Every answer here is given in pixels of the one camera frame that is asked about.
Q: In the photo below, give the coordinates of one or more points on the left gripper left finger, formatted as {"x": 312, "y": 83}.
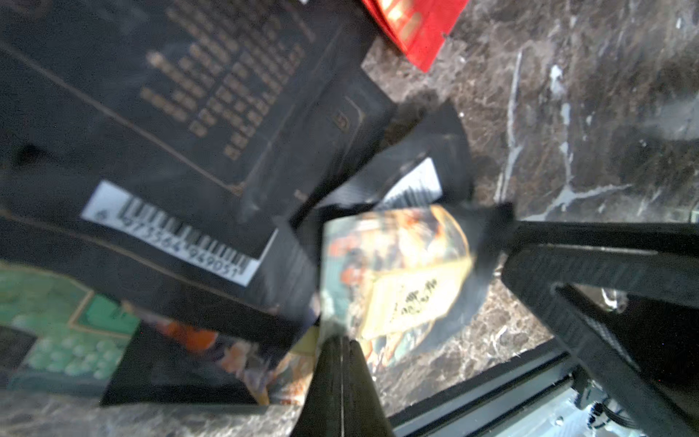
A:
{"x": 342, "y": 399}

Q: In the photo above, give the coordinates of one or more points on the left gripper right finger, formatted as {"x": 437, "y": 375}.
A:
{"x": 622, "y": 298}

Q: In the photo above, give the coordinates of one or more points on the black tea bag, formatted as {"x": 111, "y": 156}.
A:
{"x": 130, "y": 250}
{"x": 226, "y": 114}
{"x": 431, "y": 164}

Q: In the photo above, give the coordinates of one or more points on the yellow patterned tea bag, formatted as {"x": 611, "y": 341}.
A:
{"x": 386, "y": 277}

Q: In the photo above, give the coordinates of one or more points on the green tea bag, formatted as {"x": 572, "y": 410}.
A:
{"x": 57, "y": 335}

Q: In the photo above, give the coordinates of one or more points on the small red tea bag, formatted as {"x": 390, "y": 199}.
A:
{"x": 417, "y": 27}

